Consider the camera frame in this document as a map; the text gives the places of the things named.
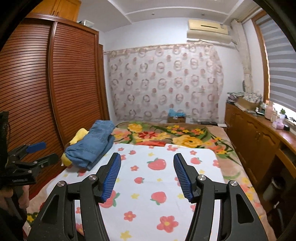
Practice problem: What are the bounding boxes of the light blue denim pants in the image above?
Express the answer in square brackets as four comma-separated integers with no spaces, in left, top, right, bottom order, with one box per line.
[66,120,115,171]

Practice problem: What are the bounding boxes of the left hand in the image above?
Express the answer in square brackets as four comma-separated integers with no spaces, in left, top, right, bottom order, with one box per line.
[1,185,30,221]

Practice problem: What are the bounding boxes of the grey trash bin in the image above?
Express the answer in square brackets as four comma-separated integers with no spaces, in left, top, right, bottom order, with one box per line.
[262,178,281,202]

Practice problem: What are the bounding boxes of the brown wooden cabinet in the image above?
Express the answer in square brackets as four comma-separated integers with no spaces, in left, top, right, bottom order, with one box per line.
[224,101,296,209]

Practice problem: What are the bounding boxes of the white strawberry print sheet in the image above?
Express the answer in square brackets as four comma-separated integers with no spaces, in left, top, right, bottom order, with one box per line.
[57,144,224,240]

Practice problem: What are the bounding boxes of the floral bed blanket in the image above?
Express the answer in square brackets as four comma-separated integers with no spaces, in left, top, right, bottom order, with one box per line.
[25,121,276,240]

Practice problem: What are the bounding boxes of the brown louvered wardrobe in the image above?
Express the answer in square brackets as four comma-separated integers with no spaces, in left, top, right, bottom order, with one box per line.
[1,13,109,162]

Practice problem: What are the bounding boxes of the pink container on cabinet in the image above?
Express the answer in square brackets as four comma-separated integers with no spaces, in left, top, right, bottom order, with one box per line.
[264,100,273,120]

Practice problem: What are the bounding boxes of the cardboard box on cabinet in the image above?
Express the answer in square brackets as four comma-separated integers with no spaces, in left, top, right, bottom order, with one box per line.
[235,97,259,111]

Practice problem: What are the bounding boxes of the box with blue item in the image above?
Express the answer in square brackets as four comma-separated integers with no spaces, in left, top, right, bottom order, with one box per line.
[167,108,186,123]

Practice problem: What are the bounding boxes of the pink circle pattern curtain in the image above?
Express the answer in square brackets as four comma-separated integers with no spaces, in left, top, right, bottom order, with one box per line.
[107,42,224,123]

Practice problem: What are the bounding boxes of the grey striped window blind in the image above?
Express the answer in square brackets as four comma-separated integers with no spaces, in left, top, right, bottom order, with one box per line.
[255,15,296,111]

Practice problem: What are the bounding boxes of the beige tied side curtain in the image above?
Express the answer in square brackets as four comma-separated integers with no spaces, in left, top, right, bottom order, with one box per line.
[231,20,253,93]

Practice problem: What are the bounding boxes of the wall air conditioner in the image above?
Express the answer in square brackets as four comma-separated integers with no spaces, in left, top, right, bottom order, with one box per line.
[187,19,232,44]

